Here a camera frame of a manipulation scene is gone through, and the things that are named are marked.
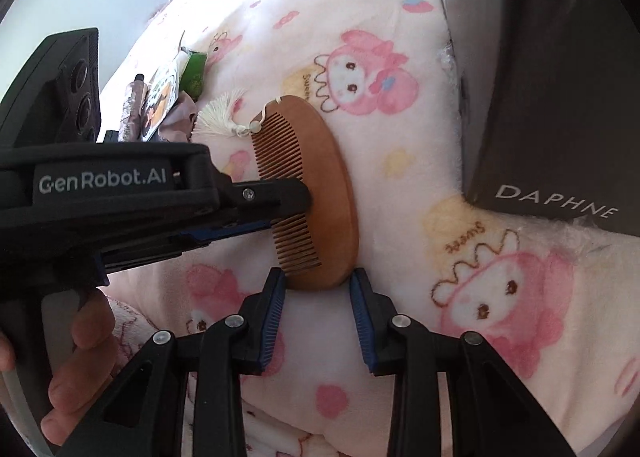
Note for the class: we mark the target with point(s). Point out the wooden comb with tassel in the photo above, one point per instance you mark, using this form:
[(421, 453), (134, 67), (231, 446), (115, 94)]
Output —
[(325, 187)]

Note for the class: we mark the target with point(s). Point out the pink cartoon printed blanket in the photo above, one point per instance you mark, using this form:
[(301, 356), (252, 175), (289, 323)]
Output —
[(400, 147)]

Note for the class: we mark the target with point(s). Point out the green snack packet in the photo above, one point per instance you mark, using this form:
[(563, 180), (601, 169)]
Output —
[(194, 74)]

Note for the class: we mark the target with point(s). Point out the person's left hand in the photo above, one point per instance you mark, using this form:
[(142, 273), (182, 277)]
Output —
[(90, 327)]

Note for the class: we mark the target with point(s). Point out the red photo package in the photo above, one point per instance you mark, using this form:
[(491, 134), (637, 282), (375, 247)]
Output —
[(160, 97)]

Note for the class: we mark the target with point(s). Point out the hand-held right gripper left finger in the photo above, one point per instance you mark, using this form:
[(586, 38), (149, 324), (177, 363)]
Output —
[(270, 327)]

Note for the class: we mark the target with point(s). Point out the black cardboard shoe box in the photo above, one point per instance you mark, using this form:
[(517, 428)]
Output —
[(540, 87)]

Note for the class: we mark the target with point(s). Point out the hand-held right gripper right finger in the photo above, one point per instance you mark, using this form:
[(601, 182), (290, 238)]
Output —
[(362, 327)]

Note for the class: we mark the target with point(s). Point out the brown cream tube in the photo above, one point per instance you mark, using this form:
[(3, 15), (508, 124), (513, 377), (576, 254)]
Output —
[(131, 107)]

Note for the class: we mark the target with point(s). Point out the white line-print fleece cloth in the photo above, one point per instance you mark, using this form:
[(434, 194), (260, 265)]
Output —
[(130, 327)]

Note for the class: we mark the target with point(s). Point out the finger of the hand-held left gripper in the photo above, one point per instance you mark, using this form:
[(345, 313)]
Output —
[(280, 197), (225, 233)]

